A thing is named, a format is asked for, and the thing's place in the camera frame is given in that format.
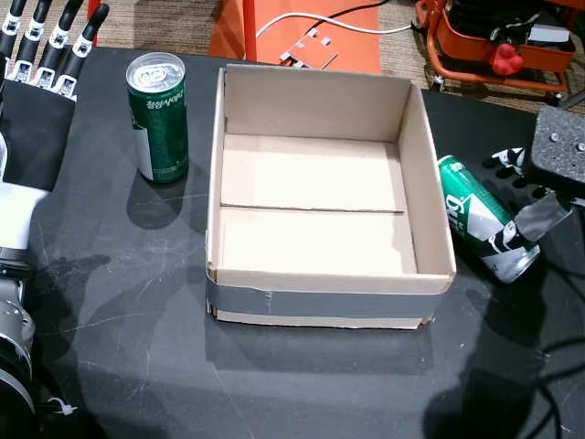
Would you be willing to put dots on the orange metal cart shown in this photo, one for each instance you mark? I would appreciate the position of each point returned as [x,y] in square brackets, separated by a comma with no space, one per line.
[525,50]

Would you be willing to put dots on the red rubber toy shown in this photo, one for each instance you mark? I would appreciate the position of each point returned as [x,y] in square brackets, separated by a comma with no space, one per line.
[506,59]

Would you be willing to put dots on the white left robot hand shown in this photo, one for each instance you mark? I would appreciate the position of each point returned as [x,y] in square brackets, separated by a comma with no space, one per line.
[32,137]

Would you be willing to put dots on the orange metal stand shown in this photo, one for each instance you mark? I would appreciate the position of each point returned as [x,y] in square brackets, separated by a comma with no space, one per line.
[361,50]

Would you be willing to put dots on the green soda can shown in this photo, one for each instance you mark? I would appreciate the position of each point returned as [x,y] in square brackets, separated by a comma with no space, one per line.
[160,132]
[466,206]

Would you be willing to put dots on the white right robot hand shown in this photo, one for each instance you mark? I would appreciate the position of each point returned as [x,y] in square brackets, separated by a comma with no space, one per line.
[539,215]

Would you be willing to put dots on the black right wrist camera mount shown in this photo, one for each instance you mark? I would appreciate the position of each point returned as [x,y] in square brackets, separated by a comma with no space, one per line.
[557,151]

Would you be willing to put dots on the small orange board with brackets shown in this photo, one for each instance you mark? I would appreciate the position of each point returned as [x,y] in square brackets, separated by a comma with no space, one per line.
[315,52]

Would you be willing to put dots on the black equipment bundle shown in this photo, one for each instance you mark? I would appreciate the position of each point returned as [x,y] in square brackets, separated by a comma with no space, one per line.
[480,16]

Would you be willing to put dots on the cardboard box with gray tape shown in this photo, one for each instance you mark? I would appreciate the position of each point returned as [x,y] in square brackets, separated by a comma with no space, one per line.
[320,302]

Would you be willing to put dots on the gray flat box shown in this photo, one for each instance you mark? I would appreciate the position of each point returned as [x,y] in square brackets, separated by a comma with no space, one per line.
[548,34]

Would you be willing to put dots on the gray metal bar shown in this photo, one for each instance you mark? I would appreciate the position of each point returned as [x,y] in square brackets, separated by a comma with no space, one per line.
[571,98]

